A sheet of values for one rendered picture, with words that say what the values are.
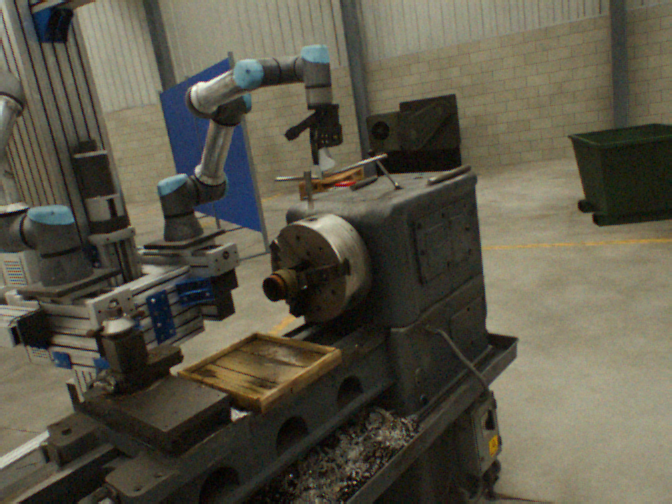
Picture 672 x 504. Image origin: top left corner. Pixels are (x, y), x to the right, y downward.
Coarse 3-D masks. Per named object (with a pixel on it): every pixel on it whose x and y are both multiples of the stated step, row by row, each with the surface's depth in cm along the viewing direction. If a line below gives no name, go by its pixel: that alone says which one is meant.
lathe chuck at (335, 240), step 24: (312, 216) 171; (288, 240) 168; (312, 240) 161; (336, 240) 159; (312, 264) 176; (360, 264) 162; (312, 288) 167; (336, 288) 161; (360, 288) 164; (312, 312) 171; (336, 312) 164
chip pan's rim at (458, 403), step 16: (496, 336) 218; (512, 336) 214; (496, 352) 216; (512, 352) 209; (496, 368) 200; (480, 384) 191; (464, 400) 183; (448, 416) 176; (432, 432) 169; (416, 448) 163; (400, 464) 157; (384, 480) 151; (352, 496) 140; (368, 496) 146
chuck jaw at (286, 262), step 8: (280, 232) 170; (280, 240) 168; (272, 248) 168; (280, 248) 166; (288, 248) 167; (280, 256) 164; (288, 256) 165; (296, 256) 167; (280, 264) 162; (288, 264) 163; (296, 264) 165
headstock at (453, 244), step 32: (352, 192) 194; (384, 192) 182; (416, 192) 174; (448, 192) 185; (288, 224) 190; (352, 224) 170; (384, 224) 163; (416, 224) 174; (448, 224) 188; (384, 256) 166; (416, 256) 176; (448, 256) 189; (480, 256) 208; (384, 288) 169; (416, 288) 177; (448, 288) 192; (384, 320) 173
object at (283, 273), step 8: (280, 272) 158; (288, 272) 159; (296, 272) 162; (264, 280) 158; (272, 280) 155; (280, 280) 156; (288, 280) 157; (296, 280) 158; (264, 288) 159; (272, 288) 161; (280, 288) 155; (288, 288) 156; (296, 288) 159; (272, 296) 159; (280, 296) 155; (288, 296) 158
